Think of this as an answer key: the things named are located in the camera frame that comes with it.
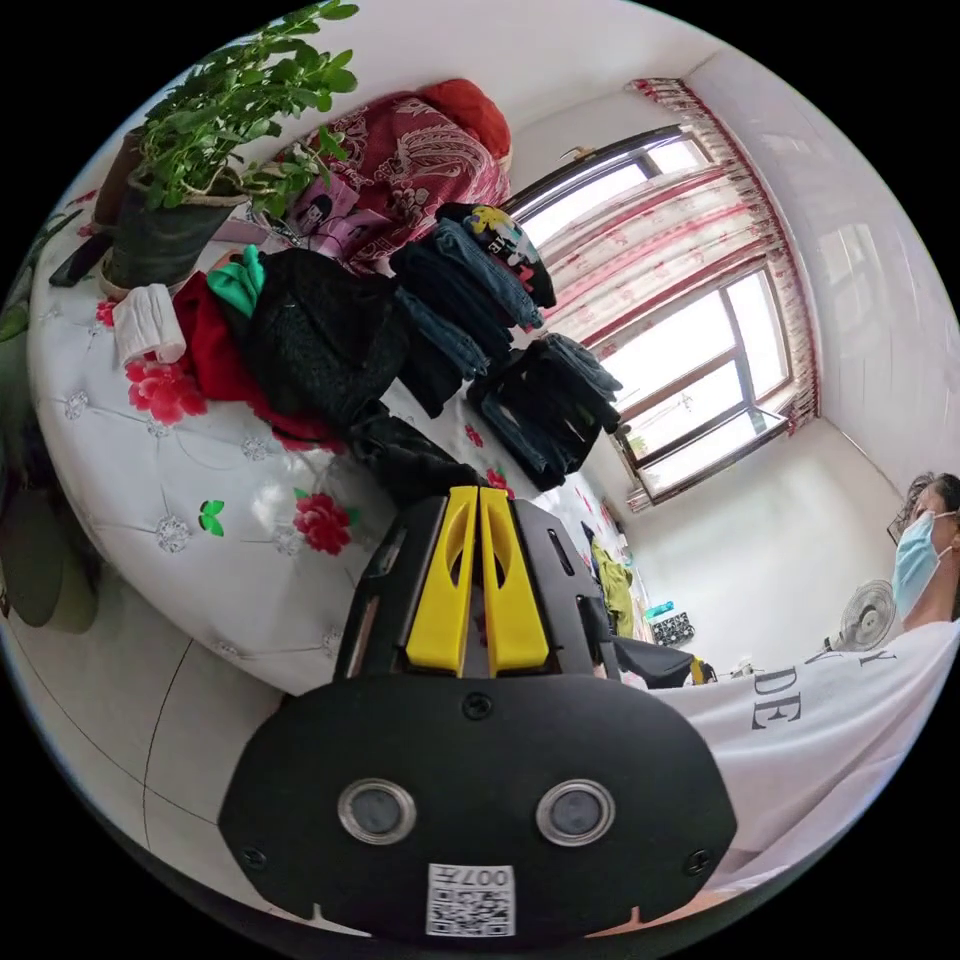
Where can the white folded cloth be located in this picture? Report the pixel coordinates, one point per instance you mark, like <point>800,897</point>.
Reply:
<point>148,326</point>

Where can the red and white curtain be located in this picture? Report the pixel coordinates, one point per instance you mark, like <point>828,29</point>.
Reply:
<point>675,217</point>

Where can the white standing fan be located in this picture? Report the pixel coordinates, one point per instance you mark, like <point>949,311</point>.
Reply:
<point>866,619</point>

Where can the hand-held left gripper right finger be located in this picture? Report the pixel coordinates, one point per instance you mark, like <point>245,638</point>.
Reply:
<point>517,600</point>

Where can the bed with floral white sheet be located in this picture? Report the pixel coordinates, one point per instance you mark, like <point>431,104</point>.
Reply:
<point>187,480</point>

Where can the black pants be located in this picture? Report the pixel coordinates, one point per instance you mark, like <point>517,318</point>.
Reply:
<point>409,461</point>

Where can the red patterned rolled blanket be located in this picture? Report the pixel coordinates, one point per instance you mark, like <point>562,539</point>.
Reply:
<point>405,172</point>

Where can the window with brown frame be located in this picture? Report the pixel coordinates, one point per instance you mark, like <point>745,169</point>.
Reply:
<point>697,375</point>

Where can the pile of folded clothes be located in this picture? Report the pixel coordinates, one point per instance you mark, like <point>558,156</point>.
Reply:
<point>465,292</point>
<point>547,412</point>

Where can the olive green garment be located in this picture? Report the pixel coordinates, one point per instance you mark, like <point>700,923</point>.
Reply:
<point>615,585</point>

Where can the green plant in dark pot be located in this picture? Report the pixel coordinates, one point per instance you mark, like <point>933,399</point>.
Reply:
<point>195,150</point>

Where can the pile of unfolded clothes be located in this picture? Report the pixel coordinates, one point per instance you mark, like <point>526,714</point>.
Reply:
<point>322,337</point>

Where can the person's body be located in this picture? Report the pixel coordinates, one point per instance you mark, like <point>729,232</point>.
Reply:
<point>810,735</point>

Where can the pink printed bag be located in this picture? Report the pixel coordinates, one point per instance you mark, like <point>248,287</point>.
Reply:
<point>330,210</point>

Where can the orange-red pillow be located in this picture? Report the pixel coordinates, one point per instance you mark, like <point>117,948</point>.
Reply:
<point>472,112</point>

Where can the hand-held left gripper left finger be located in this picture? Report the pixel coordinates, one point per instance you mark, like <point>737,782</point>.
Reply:
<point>439,600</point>

